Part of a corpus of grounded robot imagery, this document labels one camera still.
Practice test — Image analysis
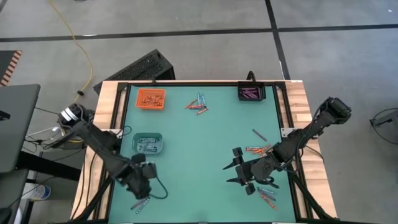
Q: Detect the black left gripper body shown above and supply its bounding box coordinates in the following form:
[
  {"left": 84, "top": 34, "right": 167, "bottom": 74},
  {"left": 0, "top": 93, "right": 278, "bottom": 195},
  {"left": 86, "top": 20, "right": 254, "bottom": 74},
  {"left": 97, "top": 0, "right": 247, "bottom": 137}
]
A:
[{"left": 124, "top": 164, "right": 153, "bottom": 200}]

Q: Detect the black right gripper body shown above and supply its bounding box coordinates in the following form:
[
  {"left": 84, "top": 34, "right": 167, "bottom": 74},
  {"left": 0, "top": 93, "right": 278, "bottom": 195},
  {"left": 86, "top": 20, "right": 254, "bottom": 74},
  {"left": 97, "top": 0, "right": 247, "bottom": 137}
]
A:
[{"left": 236, "top": 146, "right": 289, "bottom": 184}]

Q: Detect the teal plastic bin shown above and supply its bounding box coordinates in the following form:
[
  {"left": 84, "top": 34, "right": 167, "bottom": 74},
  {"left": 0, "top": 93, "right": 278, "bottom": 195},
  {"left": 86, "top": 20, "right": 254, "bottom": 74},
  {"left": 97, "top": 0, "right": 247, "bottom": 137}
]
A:
[{"left": 132, "top": 133, "right": 164, "bottom": 155}]

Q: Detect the black diagonal support strut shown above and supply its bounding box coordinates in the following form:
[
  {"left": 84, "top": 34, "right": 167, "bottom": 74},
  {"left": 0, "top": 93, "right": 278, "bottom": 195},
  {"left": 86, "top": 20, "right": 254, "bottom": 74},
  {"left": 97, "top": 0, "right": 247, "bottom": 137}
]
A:
[
  {"left": 73, "top": 175, "right": 116, "bottom": 220},
  {"left": 287, "top": 172, "right": 332, "bottom": 220}
]

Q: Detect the black plastic mesh basket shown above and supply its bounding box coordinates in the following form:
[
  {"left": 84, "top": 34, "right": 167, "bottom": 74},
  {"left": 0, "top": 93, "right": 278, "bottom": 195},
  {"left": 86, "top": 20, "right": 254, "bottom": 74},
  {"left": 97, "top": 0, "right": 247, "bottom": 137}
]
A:
[{"left": 238, "top": 80, "right": 267, "bottom": 102}]

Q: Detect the light wooden table board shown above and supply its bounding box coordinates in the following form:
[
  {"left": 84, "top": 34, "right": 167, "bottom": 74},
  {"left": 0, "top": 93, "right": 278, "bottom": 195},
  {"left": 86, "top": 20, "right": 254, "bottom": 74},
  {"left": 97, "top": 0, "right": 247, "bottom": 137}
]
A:
[
  {"left": 70, "top": 80, "right": 128, "bottom": 220},
  {"left": 284, "top": 80, "right": 338, "bottom": 218}
]

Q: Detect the orange plastic basket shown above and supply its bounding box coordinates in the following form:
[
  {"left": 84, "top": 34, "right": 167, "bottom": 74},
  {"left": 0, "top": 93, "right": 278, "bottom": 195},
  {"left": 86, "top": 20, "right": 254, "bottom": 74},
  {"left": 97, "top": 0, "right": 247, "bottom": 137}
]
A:
[{"left": 135, "top": 88, "right": 167, "bottom": 110}]

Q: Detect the black desk leg bar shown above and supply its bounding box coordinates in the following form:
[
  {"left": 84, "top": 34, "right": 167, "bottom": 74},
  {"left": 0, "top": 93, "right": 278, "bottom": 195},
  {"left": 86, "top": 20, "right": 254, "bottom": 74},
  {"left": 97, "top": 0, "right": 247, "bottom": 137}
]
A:
[{"left": 15, "top": 151, "right": 82, "bottom": 182}]

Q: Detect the white blue plastic bottle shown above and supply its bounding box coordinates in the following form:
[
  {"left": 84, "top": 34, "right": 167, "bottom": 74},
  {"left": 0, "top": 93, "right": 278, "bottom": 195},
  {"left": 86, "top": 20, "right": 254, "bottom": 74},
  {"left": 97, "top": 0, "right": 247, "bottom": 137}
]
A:
[{"left": 21, "top": 182, "right": 52, "bottom": 202}]

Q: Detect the black perforated metal box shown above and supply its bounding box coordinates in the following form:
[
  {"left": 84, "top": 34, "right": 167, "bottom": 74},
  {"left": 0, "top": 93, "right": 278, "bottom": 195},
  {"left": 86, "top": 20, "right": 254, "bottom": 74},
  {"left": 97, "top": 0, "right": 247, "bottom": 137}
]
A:
[{"left": 93, "top": 49, "right": 176, "bottom": 95}]

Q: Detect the grey desk surface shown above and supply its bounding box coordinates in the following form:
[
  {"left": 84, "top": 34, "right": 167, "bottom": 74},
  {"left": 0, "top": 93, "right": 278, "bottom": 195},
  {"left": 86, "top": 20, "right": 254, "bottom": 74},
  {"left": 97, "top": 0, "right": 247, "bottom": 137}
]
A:
[
  {"left": 0, "top": 169, "right": 29, "bottom": 224},
  {"left": 0, "top": 83, "right": 41, "bottom": 174}
]

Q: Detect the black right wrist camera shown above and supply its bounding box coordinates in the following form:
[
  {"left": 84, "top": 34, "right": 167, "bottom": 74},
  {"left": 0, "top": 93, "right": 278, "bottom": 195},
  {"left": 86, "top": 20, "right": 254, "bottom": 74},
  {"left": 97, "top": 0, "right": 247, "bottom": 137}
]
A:
[{"left": 251, "top": 159, "right": 274, "bottom": 181}]

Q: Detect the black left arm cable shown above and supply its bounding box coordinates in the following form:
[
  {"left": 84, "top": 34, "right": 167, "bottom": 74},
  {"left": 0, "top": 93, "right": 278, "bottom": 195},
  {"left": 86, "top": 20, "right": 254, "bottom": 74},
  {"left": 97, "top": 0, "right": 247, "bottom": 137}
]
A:
[{"left": 148, "top": 175, "right": 169, "bottom": 200}]

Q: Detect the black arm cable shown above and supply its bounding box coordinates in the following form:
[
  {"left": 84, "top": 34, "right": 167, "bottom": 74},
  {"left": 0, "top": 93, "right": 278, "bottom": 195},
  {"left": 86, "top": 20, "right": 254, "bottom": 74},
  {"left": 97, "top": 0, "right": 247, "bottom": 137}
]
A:
[
  {"left": 262, "top": 175, "right": 280, "bottom": 190},
  {"left": 148, "top": 175, "right": 169, "bottom": 200}
]

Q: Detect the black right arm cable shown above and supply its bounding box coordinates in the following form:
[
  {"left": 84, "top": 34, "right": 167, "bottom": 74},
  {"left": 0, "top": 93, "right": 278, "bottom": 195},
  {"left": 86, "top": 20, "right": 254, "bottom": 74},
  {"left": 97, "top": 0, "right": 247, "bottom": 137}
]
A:
[{"left": 262, "top": 175, "right": 280, "bottom": 190}]

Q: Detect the black table side rail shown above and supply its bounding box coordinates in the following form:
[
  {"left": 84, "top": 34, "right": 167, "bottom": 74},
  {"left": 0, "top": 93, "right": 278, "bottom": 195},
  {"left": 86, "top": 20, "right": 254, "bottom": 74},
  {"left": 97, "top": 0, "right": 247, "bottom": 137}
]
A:
[
  {"left": 272, "top": 82, "right": 312, "bottom": 220},
  {"left": 93, "top": 83, "right": 130, "bottom": 220}
]

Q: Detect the black table edge rail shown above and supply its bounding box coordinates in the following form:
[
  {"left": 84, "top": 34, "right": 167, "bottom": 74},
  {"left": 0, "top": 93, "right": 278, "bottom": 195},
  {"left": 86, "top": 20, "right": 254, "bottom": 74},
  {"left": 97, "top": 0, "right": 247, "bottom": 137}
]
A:
[{"left": 117, "top": 81, "right": 287, "bottom": 88}]

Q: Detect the black floor cable bundle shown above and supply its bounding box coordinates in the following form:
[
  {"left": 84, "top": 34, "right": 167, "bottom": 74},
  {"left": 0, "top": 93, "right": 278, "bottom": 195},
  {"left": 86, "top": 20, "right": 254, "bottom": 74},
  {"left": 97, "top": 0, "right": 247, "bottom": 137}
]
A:
[{"left": 23, "top": 124, "right": 91, "bottom": 162}]

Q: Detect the white floor cable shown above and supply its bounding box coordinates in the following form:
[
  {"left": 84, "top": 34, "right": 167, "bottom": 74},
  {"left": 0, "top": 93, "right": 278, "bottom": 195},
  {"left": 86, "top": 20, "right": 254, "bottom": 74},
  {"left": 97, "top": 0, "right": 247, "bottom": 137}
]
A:
[{"left": 26, "top": 126, "right": 63, "bottom": 138}]

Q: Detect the thick yellow hanging cord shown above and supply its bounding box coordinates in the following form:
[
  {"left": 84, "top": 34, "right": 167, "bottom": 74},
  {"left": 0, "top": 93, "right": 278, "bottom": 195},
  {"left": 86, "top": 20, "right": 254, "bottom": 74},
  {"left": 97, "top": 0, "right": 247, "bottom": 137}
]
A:
[{"left": 48, "top": 0, "right": 94, "bottom": 94}]

